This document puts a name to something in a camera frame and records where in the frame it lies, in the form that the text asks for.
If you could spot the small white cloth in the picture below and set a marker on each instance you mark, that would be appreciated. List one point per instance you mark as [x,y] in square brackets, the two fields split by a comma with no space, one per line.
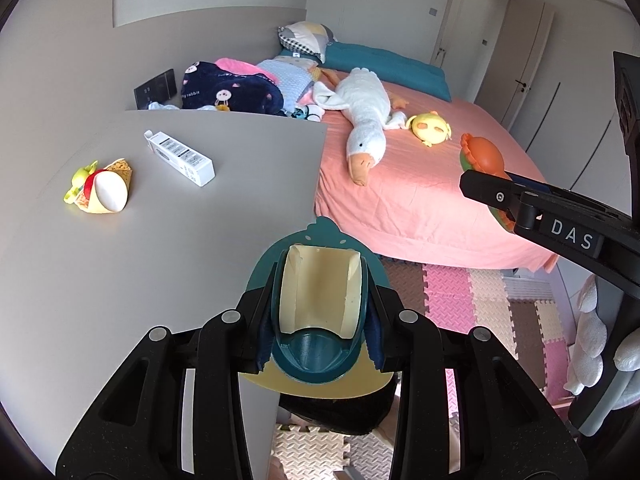
[162,106]

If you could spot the white door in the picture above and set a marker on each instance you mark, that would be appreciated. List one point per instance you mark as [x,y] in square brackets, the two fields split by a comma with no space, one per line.
[472,25]

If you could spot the black and white sock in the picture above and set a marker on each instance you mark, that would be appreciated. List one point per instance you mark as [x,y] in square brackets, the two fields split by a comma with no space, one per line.
[309,112]

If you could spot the teal duck-shaped holder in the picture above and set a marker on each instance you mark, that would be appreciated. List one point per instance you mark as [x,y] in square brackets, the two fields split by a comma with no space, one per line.
[315,355]

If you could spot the light blue blanket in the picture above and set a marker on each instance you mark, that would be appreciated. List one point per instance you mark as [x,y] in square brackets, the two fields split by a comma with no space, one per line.
[292,80]

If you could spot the white cardboard box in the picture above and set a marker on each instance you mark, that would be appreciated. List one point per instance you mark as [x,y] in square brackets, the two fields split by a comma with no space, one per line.
[180,157]

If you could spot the white goose plush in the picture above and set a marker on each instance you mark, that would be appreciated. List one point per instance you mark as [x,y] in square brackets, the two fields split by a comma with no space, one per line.
[367,105]

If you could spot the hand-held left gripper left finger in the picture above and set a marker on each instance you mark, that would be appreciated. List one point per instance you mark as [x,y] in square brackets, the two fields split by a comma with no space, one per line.
[263,355]

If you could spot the foam puzzle floor mat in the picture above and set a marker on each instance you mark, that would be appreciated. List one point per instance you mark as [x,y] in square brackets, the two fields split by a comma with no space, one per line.
[450,285]

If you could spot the patterned pillow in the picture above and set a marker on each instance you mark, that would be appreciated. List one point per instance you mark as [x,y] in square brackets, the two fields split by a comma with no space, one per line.
[305,37]

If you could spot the navy printed blanket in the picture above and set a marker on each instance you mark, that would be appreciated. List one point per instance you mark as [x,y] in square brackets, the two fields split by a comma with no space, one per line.
[235,90]

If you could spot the person's right hand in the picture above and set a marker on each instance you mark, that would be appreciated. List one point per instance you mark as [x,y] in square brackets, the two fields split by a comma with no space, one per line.
[590,332]

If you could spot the orange burger toy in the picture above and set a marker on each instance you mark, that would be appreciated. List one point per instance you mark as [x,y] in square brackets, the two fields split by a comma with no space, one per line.
[487,155]

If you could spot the yellow chick plush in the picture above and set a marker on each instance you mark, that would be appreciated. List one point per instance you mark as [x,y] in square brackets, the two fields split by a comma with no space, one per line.
[430,127]

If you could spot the bed with pink sheet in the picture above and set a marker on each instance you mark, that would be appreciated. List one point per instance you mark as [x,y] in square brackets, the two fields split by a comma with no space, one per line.
[425,205]

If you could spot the teal pillow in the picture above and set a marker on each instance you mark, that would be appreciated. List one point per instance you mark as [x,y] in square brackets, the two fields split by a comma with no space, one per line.
[390,65]

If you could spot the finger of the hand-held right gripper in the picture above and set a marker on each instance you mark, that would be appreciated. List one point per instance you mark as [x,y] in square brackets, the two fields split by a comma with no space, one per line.
[492,190]
[527,181]

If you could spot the black wall panel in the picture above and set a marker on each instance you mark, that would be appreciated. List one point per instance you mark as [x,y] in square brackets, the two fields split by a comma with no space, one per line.
[155,88]

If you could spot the pink cloth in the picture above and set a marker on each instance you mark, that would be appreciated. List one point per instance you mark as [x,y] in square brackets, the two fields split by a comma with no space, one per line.
[235,65]

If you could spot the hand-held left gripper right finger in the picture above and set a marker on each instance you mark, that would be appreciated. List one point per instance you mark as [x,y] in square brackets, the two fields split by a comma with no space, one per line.
[375,342]

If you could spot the yellow-green plastic toy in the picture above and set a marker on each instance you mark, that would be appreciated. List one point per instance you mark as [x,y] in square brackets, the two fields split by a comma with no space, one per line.
[79,177]

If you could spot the white wardrobe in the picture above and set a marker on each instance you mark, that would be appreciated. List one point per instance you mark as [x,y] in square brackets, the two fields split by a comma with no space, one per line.
[575,100]

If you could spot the black trash bin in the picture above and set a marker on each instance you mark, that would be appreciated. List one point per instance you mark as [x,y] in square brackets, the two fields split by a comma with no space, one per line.
[340,412]

